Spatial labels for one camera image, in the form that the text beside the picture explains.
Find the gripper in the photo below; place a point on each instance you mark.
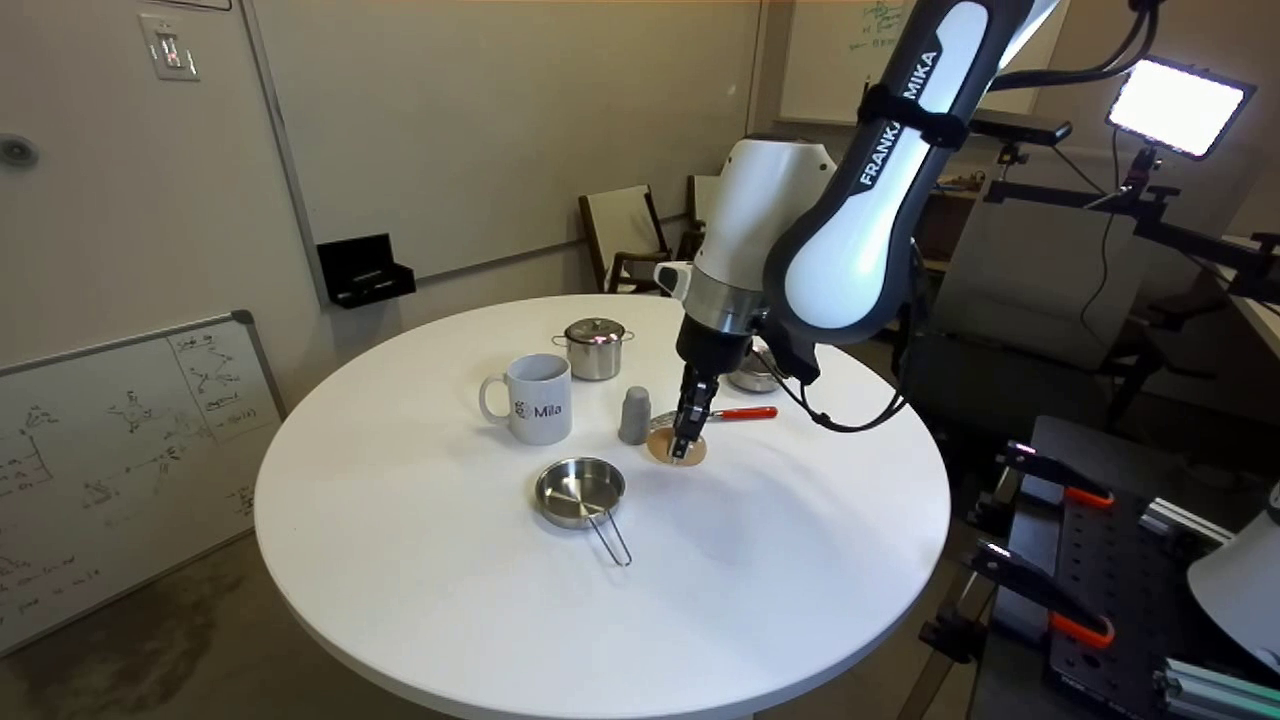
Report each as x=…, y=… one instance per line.
x=712, y=348

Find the tan toy egg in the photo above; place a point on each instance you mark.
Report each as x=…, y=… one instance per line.
x=660, y=446

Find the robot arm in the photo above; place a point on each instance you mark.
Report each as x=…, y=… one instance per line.
x=880, y=200

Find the small steel pan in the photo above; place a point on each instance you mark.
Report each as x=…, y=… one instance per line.
x=578, y=492

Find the small grey cup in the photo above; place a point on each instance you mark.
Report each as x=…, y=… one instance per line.
x=634, y=418

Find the small steel pot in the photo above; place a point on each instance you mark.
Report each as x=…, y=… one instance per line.
x=595, y=360
x=752, y=380

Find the steel pot lid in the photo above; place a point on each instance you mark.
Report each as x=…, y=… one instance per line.
x=595, y=330

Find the white mug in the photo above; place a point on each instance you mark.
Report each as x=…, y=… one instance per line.
x=540, y=400

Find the black marker tray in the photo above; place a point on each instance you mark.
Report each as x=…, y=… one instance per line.
x=365, y=270

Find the black orange clamp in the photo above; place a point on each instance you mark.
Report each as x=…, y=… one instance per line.
x=1040, y=590
x=1060, y=475

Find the aluminium profile bar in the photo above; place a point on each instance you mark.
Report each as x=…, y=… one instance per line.
x=1185, y=520
x=1215, y=690

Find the light panel on stand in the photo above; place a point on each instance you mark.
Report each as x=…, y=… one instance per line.
x=1180, y=105

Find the whiteboard with drawings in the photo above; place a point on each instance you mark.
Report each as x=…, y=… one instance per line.
x=110, y=470

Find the wall whiteboard with green writing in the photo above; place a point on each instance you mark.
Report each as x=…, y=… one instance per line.
x=830, y=60

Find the wall switch plate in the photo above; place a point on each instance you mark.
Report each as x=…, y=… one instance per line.
x=168, y=47

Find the round wall fitting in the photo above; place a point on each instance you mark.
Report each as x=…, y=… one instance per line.
x=15, y=151

